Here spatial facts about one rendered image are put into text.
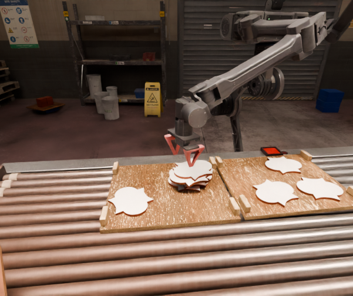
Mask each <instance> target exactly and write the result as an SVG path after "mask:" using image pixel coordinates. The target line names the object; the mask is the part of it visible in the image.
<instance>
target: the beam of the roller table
mask: <svg viewBox="0 0 353 296"><path fill-rule="evenodd" d="M301 150H304V151H306V152H307V153H309V154H311V155H312V159H314V158H326V157H348V156H353V146H350V147H326V148H313V149H288V150H280V151H284V152H287V153H288V154H284V155H289V154H300V151H301ZM216 156H219V157H220V158H221V159H239V158H248V157H264V156H265V155H264V153H263V152H262V151H252V152H227V153H203V154H200V155H199V157H198V158H197V160H204V161H209V157H213V158H214V160H215V159H216ZM186 161H187V160H186V157H185V154H178V155H165V156H142V157H117V158H104V159H80V160H55V161H42V162H19V163H3V164H2V166H4V167H5V170H6V172H7V174H11V173H43V172H55V171H77V170H99V169H112V168H113V164H114V162H118V163H119V166H131V165H142V164H163V163H182V162H186Z"/></svg>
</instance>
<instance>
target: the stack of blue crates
mask: <svg viewBox="0 0 353 296"><path fill-rule="evenodd" d="M344 93H345V92H342V91H340V90H336V89H320V92H319V96H318V99H317V101H316V107H315V108H316V109H318V110H319V111H321V112H323V113H338V111H339V107H340V104H341V102H342V98H343V97H344Z"/></svg>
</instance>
